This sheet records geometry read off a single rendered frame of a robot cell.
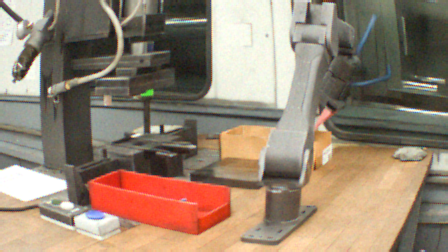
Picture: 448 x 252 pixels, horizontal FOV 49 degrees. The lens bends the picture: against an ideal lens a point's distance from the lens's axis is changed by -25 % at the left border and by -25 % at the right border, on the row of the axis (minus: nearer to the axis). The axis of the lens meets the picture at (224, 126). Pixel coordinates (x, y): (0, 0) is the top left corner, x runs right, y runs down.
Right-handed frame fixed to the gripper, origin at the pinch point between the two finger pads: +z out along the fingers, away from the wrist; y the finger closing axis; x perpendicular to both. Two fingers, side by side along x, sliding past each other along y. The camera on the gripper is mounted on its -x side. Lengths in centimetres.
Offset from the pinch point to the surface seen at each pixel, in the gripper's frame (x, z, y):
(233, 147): 6.0, 14.4, 11.5
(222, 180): 24.0, 13.5, 3.9
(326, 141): -5.8, 2.9, -4.9
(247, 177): 22.3, 10.2, 0.2
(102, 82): 40, 6, 33
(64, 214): 68, 19, 12
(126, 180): 43.0, 17.9, 14.8
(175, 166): 21.9, 19.4, 15.3
